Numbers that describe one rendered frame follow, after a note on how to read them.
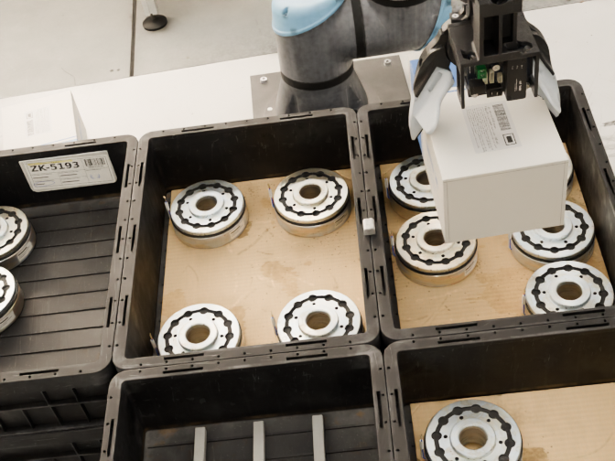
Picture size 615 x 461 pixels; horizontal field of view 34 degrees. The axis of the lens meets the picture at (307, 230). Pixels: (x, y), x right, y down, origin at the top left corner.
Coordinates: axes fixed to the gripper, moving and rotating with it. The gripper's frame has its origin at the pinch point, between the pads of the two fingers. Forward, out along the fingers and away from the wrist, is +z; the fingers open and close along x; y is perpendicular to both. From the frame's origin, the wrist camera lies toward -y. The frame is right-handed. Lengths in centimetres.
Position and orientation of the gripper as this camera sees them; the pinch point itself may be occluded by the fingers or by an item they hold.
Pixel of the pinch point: (482, 123)
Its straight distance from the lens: 104.5
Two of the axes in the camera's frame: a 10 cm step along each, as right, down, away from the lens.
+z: 1.3, 6.7, 7.3
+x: 9.9, -1.6, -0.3
